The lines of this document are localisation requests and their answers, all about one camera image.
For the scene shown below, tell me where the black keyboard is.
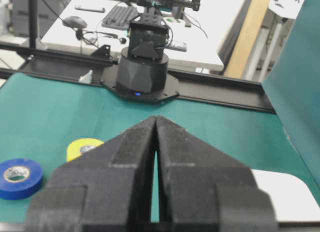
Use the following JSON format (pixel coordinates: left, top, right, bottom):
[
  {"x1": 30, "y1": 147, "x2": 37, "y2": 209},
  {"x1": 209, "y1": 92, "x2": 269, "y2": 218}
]
[{"x1": 101, "y1": 6, "x2": 139, "y2": 30}]

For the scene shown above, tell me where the white plastic case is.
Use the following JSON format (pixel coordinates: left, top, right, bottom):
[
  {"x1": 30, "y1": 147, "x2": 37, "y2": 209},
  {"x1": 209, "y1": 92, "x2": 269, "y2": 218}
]
[{"x1": 251, "y1": 169, "x2": 320, "y2": 222}]

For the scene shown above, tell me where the yellow tape roll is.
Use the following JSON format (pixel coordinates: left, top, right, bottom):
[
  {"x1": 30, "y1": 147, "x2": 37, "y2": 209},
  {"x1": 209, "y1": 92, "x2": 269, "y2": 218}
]
[{"x1": 66, "y1": 138, "x2": 104, "y2": 162}]

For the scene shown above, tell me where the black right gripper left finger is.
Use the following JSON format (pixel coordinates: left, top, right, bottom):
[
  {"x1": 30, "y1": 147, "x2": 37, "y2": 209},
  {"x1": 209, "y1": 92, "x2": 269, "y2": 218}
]
[{"x1": 24, "y1": 116, "x2": 156, "y2": 232}]

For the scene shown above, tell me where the black computer mouse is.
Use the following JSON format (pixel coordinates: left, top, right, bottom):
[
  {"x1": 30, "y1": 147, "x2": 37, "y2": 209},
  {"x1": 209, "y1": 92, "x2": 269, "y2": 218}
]
[{"x1": 62, "y1": 16, "x2": 87, "y2": 29}]

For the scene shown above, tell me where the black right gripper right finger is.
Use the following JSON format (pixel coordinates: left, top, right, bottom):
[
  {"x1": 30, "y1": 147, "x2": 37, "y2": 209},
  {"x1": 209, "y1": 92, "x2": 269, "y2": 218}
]
[{"x1": 156, "y1": 116, "x2": 278, "y2": 232}]

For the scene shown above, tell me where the green table cloth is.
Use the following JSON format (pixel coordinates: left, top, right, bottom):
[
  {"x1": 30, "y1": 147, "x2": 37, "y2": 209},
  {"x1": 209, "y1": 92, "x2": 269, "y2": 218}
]
[{"x1": 0, "y1": 73, "x2": 320, "y2": 205}]

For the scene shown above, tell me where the blue tape roll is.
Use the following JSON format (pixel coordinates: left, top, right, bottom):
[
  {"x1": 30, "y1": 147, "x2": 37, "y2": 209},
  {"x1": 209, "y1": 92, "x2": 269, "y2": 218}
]
[{"x1": 0, "y1": 158, "x2": 43, "y2": 200}]

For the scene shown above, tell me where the black aluminium rail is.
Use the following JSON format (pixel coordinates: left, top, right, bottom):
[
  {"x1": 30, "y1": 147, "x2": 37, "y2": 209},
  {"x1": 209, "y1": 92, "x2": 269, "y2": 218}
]
[{"x1": 0, "y1": 43, "x2": 275, "y2": 113}]

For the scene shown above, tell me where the white desk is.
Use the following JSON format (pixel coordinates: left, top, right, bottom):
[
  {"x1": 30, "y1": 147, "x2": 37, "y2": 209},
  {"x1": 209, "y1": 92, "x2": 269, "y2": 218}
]
[{"x1": 41, "y1": 0, "x2": 225, "y2": 72}]

